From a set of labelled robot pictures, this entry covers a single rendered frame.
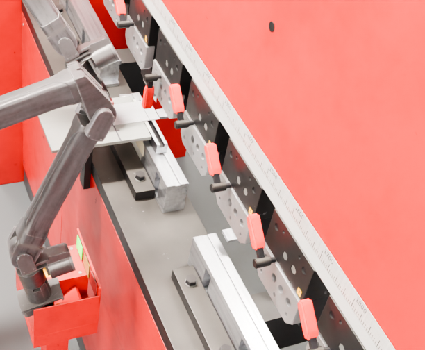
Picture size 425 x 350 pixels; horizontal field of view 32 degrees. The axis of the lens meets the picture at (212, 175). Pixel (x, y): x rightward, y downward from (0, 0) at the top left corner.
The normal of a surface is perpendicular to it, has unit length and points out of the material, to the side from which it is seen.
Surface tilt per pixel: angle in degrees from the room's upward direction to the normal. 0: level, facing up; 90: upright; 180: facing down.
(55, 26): 68
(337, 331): 90
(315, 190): 90
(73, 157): 79
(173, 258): 0
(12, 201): 0
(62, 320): 90
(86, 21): 0
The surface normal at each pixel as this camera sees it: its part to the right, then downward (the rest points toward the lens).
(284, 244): -0.91, 0.15
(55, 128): 0.16, -0.73
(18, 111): 0.35, 0.49
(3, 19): 0.39, 0.66
